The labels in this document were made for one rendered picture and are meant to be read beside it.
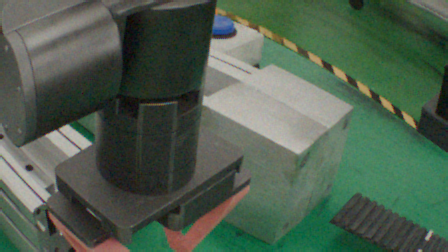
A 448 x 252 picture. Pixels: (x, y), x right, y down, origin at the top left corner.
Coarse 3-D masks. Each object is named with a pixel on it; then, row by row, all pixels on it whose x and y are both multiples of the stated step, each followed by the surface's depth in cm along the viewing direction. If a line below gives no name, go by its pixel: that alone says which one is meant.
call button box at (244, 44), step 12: (240, 24) 72; (216, 36) 68; (228, 36) 69; (240, 36) 70; (252, 36) 70; (216, 48) 66; (228, 48) 67; (240, 48) 68; (252, 48) 70; (240, 60) 69; (252, 60) 71
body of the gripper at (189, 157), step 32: (192, 96) 31; (96, 128) 32; (128, 128) 30; (160, 128) 30; (192, 128) 32; (96, 160) 33; (128, 160) 31; (160, 160) 31; (192, 160) 33; (224, 160) 36; (64, 192) 32; (96, 192) 32; (128, 192) 32; (160, 192) 32; (192, 192) 33; (128, 224) 30
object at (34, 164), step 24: (0, 144) 43; (48, 144) 45; (72, 144) 45; (0, 168) 40; (24, 168) 45; (48, 168) 47; (0, 192) 41; (24, 192) 38; (48, 192) 44; (0, 216) 43; (24, 216) 39; (48, 216) 40; (96, 216) 44; (24, 240) 41; (48, 240) 40
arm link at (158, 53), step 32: (128, 0) 26; (160, 0) 27; (192, 0) 28; (128, 32) 27; (160, 32) 27; (192, 32) 28; (128, 64) 28; (160, 64) 28; (192, 64) 29; (128, 96) 29; (160, 96) 29
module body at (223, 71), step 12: (0, 12) 68; (216, 60) 58; (228, 60) 59; (216, 72) 58; (228, 72) 57; (240, 72) 57; (252, 72) 57; (216, 84) 58; (228, 84) 57; (204, 96) 53; (84, 120) 61
